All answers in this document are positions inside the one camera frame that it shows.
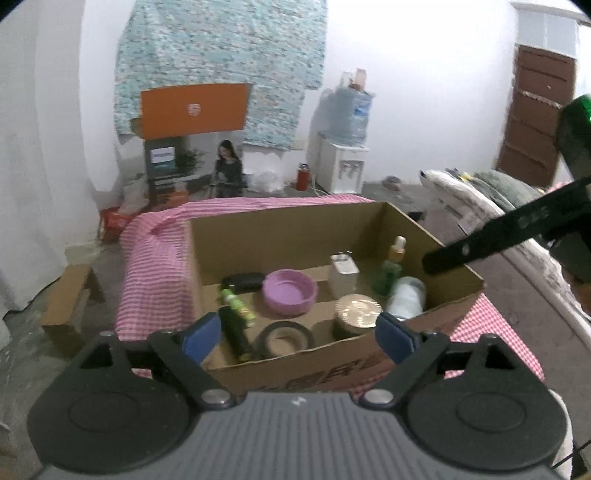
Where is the red snack bag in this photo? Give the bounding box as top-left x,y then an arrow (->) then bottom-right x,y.
99,207 -> 132,243

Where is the large cardboard box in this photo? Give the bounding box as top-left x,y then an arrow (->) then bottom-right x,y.
185,202 -> 485,398

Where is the orange-flapped appliance box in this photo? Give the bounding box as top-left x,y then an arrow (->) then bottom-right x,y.
134,82 -> 254,204

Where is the clear plastic bag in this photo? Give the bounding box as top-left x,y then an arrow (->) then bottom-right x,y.
247,170 -> 284,193

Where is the patterned wall cloth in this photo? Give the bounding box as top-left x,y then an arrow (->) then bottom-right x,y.
113,0 -> 328,149

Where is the bed with bedding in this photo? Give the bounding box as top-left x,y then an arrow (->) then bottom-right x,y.
419,168 -> 591,384

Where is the small black case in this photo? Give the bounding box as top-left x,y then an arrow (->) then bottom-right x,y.
221,272 -> 266,294

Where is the white curtain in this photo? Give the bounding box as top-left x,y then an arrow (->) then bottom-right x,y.
0,69 -> 100,319

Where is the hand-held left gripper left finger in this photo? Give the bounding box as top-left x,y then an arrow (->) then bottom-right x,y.
69,311 -> 234,409

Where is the black tape roll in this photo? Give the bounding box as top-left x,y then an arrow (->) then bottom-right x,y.
252,320 -> 317,360

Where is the green dropper bottle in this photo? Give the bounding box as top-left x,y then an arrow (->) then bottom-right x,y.
372,235 -> 408,297

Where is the black lipstick tube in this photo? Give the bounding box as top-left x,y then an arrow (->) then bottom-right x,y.
218,305 -> 254,363

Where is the pink checked tablecloth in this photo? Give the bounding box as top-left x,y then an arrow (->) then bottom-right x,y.
115,194 -> 546,403

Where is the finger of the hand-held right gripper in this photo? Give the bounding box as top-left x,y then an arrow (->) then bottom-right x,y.
421,176 -> 591,276

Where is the brown wooden door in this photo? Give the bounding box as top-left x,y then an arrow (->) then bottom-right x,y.
494,44 -> 578,188

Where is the white water dispenser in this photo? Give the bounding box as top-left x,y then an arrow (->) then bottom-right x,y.
316,131 -> 370,195

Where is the green lip balm tube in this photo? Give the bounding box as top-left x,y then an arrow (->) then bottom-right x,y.
219,288 -> 257,326

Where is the gold-lidded cream jar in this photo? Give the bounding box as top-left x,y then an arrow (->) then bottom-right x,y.
332,294 -> 384,343

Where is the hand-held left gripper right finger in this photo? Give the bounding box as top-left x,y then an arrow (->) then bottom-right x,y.
359,311 -> 528,408

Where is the purple round lid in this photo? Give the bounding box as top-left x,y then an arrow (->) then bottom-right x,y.
262,269 -> 319,317

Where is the grey blanket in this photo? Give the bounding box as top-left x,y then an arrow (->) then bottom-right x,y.
471,170 -> 555,217

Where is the white pill bottle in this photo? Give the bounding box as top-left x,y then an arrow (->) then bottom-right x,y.
387,276 -> 426,320

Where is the white charger plug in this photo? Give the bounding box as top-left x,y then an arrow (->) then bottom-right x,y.
329,251 -> 361,298

